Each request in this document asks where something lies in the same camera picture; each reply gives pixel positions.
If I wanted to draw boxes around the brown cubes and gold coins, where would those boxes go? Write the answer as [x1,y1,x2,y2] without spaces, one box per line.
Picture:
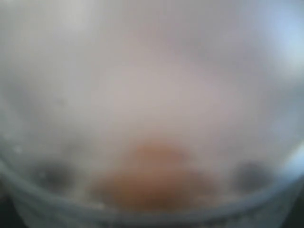
[90,142,218,212]

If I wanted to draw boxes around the clear plastic shaker cup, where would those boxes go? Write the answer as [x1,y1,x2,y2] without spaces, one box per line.
[0,0,304,228]

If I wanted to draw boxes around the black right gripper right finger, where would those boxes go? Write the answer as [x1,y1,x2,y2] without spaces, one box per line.
[282,180,304,228]

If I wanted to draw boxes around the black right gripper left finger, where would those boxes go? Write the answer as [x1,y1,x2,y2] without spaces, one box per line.
[0,180,26,228]

